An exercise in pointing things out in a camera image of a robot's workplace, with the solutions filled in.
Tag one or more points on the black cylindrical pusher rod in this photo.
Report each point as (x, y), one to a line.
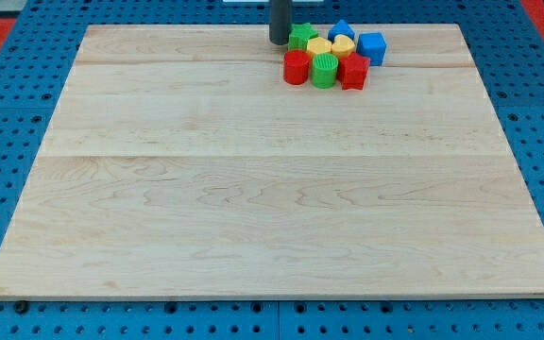
(280, 21)

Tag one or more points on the green star block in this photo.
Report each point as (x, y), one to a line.
(299, 36)

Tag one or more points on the yellow hexagon block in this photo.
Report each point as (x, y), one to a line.
(317, 46)

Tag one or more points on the red star block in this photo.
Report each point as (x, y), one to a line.
(352, 71)

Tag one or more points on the red cylinder block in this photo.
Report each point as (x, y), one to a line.
(296, 67)

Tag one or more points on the blue pentagon block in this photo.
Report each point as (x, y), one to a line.
(342, 27)

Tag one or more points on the yellow heart block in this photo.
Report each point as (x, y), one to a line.
(342, 46)

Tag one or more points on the green cylinder block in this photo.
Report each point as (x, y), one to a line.
(324, 70)

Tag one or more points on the blue cube block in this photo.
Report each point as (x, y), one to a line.
(372, 45)

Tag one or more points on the light wooden board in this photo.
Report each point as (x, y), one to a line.
(179, 165)

